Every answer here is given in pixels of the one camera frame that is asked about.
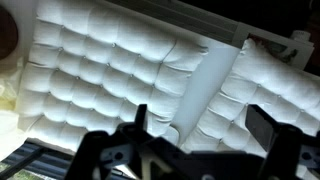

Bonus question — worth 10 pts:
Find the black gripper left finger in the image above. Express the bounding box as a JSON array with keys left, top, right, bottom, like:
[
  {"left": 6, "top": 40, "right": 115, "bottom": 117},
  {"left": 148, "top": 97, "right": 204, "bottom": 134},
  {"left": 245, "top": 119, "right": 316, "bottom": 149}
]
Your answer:
[{"left": 134, "top": 103, "right": 148, "bottom": 132}]

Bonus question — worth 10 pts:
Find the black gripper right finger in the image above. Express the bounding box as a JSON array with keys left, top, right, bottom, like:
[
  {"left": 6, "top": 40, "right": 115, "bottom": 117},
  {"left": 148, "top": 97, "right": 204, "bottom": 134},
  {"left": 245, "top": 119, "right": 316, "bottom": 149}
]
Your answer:
[{"left": 244, "top": 104, "right": 284, "bottom": 153}]

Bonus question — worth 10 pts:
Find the white tufted seat cushion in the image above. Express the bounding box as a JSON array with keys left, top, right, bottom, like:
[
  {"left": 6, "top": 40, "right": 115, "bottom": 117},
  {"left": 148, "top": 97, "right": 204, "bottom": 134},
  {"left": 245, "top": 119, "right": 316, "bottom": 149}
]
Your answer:
[
  {"left": 14, "top": 0, "right": 210, "bottom": 155},
  {"left": 179, "top": 38, "right": 320, "bottom": 180}
]

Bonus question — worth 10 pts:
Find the white framed picture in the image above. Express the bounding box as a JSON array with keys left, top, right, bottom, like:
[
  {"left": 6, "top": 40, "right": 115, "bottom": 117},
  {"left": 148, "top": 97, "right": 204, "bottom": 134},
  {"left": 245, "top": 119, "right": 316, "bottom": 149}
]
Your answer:
[{"left": 231, "top": 22, "right": 315, "bottom": 71}]

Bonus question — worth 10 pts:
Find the dark brown round object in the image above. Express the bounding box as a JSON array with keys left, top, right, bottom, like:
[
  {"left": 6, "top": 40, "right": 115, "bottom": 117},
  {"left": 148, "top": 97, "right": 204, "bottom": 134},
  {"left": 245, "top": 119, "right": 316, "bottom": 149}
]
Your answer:
[{"left": 0, "top": 6, "right": 20, "bottom": 61}]

